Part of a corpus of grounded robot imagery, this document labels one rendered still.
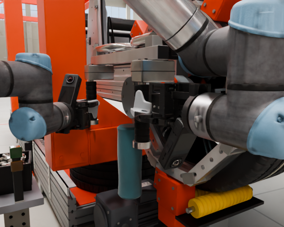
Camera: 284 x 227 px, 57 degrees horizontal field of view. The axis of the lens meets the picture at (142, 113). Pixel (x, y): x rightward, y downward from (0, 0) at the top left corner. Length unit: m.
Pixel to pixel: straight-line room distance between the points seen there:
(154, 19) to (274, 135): 0.24
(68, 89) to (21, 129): 0.21
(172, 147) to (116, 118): 0.77
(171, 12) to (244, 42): 0.13
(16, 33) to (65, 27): 1.94
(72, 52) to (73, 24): 0.11
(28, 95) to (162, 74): 0.30
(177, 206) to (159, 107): 0.49
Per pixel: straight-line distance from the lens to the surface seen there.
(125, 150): 0.91
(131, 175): 0.94
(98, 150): 1.20
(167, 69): 0.61
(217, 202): 0.89
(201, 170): 0.79
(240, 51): 0.35
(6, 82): 0.58
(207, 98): 0.41
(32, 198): 1.13
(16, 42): 3.04
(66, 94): 0.77
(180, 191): 0.89
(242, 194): 0.97
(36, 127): 0.60
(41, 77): 0.62
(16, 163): 1.06
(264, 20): 0.34
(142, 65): 0.57
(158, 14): 0.42
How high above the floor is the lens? 0.92
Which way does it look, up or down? 8 degrees down
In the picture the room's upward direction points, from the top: straight up
